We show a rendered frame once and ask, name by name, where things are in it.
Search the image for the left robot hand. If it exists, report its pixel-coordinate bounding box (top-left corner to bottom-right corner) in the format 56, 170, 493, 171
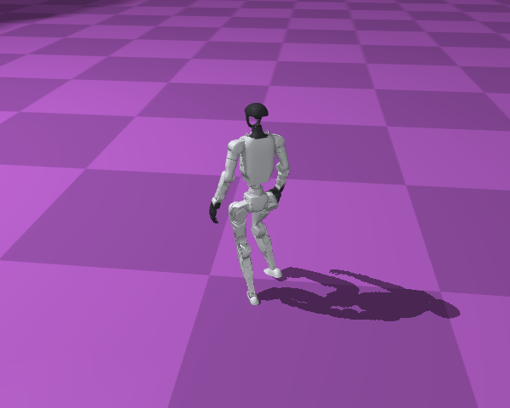
209, 202, 221, 224

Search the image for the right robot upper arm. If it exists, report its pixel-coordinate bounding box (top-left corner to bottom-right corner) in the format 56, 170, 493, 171
272, 133, 289, 173

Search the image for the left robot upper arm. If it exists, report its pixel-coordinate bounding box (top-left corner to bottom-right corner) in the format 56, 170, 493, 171
224, 139, 245, 183

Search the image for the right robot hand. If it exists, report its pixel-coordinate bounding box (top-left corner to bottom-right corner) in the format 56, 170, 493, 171
267, 185, 284, 203

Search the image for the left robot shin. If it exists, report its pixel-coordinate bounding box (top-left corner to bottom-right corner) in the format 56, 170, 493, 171
236, 246, 256, 298

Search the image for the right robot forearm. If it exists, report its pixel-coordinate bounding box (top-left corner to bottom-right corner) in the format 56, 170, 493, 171
275, 168, 289, 190

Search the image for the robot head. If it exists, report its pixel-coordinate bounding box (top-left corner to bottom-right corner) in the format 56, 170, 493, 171
245, 103, 269, 139

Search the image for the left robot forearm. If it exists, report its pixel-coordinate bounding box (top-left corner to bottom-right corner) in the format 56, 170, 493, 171
212, 171, 230, 206

